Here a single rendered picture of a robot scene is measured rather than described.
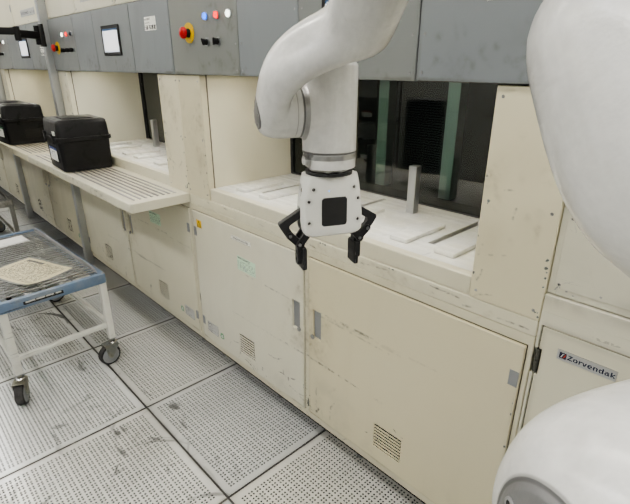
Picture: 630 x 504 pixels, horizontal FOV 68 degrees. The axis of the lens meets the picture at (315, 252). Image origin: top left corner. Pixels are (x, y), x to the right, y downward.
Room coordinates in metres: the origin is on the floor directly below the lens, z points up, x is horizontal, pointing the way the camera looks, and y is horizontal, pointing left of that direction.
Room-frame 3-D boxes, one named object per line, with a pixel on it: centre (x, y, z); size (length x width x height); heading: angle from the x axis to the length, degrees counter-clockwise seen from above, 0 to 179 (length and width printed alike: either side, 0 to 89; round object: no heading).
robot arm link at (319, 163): (0.74, -0.02, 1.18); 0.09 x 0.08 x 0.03; 108
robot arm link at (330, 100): (0.74, -0.02, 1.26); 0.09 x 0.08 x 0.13; 108
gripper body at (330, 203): (0.74, -0.02, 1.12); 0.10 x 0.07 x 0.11; 108
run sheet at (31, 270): (1.91, 1.27, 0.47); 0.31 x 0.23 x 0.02; 65
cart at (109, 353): (2.06, 1.38, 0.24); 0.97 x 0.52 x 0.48; 46
